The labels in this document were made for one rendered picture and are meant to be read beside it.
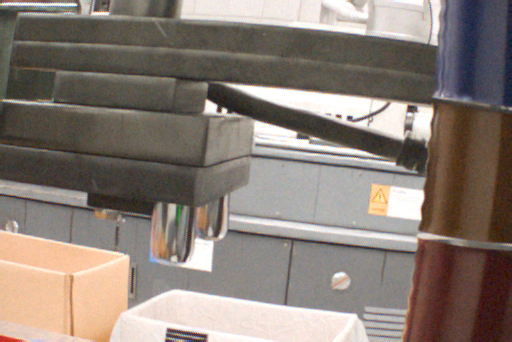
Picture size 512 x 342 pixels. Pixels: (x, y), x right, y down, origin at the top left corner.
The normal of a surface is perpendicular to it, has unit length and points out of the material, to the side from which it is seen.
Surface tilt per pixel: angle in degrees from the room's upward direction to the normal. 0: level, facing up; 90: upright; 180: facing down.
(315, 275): 90
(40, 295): 86
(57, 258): 94
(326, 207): 90
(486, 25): 104
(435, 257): 76
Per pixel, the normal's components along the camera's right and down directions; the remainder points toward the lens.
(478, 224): -0.28, 0.26
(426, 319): -0.74, -0.29
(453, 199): -0.62, 0.22
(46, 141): -0.07, 0.04
